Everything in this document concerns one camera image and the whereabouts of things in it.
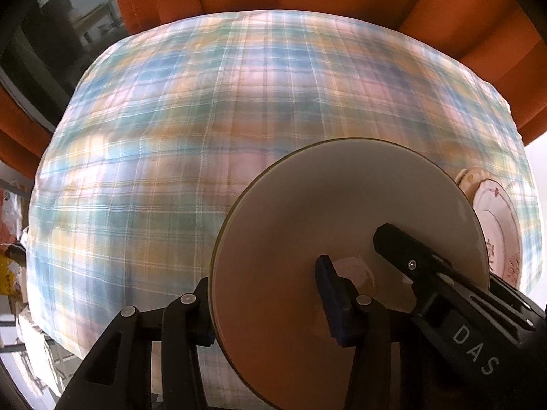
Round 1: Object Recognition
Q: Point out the plaid tablecloth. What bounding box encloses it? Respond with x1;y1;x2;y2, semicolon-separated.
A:
26;11;537;410

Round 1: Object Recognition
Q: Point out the yellow packet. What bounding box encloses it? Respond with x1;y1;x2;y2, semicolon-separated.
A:
0;253;27;296

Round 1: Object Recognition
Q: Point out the red trim white plate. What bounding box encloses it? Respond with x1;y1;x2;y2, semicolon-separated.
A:
472;178;524;289

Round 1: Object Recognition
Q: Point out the dark glass window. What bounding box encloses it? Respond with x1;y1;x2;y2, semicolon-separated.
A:
0;0;129;133

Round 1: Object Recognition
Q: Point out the red white plastic bag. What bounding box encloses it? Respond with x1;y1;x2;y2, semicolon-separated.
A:
0;188;30;248

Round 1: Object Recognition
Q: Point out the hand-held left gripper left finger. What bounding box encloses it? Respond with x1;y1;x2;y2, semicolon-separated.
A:
55;277;214;410

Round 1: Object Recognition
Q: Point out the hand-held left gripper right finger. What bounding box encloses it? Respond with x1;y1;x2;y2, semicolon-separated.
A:
315;255;432;410

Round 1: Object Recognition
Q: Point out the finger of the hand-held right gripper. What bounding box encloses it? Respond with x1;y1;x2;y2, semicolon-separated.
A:
373;223;454;305

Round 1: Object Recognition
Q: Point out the blue print ceramic bowl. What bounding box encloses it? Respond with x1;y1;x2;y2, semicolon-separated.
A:
209;138;491;410

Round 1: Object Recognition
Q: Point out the large yellow floral plate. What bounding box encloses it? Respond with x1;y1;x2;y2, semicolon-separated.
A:
454;167;496;199

